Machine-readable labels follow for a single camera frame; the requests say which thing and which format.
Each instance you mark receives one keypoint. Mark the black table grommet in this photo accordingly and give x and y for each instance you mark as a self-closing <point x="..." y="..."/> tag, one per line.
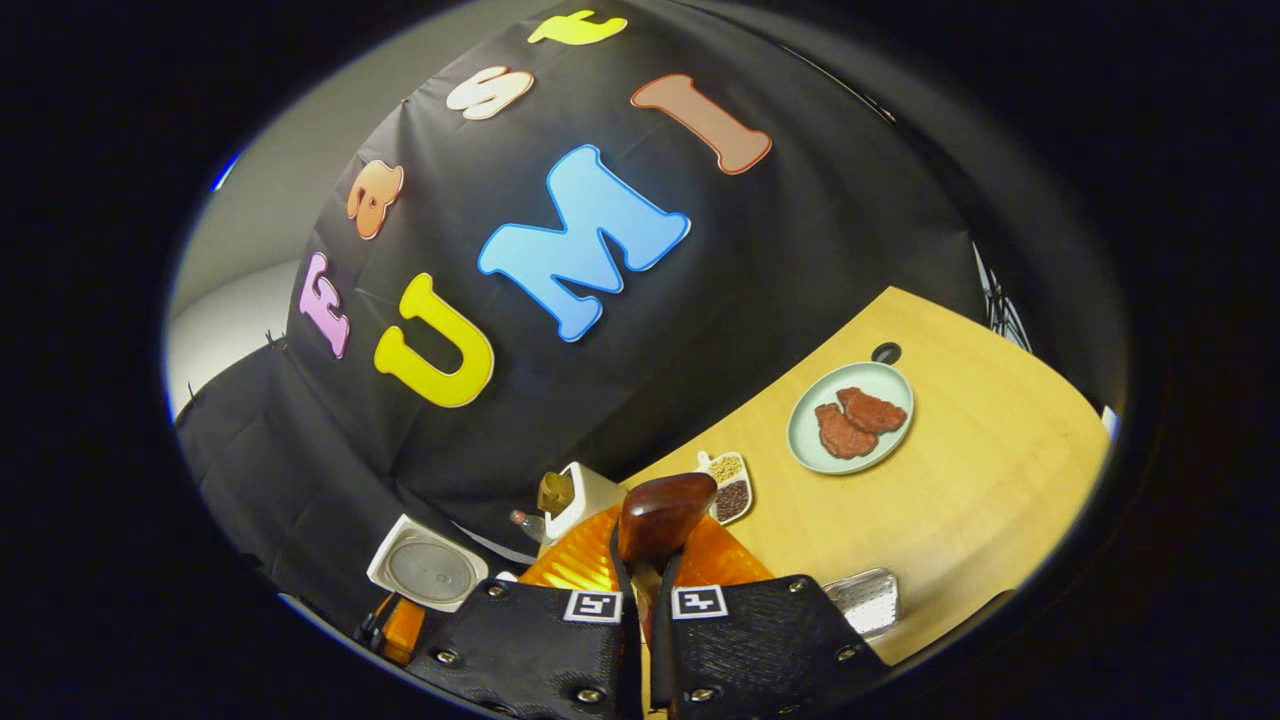
<point x="886" y="352"/>

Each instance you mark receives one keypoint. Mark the pale green plate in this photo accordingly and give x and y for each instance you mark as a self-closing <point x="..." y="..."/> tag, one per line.
<point x="810" y="440"/>

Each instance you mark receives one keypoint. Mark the brown bread slice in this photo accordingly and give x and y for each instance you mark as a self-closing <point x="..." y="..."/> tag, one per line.
<point x="556" y="492"/>

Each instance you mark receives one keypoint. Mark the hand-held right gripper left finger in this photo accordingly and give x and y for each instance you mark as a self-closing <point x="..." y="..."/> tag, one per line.
<point x="540" y="650"/>

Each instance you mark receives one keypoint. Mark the white divided grain dish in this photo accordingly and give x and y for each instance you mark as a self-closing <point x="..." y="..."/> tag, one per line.
<point x="730" y="485"/>

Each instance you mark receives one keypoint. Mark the white toaster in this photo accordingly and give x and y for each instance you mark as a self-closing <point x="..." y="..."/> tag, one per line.
<point x="595" y="500"/>

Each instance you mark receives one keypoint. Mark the clear chopstick holder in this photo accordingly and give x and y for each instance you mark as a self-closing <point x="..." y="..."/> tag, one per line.
<point x="865" y="600"/>

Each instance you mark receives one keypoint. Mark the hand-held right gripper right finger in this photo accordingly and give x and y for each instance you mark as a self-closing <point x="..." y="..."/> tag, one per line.
<point x="760" y="650"/>

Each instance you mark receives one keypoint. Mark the dark wooden spoon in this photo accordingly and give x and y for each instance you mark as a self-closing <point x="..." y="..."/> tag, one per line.
<point x="660" y="520"/>

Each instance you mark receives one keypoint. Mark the white rice cooker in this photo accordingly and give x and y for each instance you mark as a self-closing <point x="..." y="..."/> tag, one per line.
<point x="430" y="570"/>

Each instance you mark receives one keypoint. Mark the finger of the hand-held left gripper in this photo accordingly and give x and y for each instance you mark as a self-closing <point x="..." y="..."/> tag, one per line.
<point x="400" y="630"/>

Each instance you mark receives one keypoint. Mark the red meat piece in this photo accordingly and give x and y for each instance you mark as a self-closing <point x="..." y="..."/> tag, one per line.
<point x="843" y="432"/>
<point x="872" y="410"/>

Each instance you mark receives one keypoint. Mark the black backdrop cloth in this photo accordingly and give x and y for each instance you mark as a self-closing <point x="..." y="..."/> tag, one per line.
<point x="800" y="250"/>

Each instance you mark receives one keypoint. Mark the clear plastic bottle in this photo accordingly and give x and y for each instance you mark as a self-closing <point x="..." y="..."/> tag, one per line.
<point x="528" y="525"/>

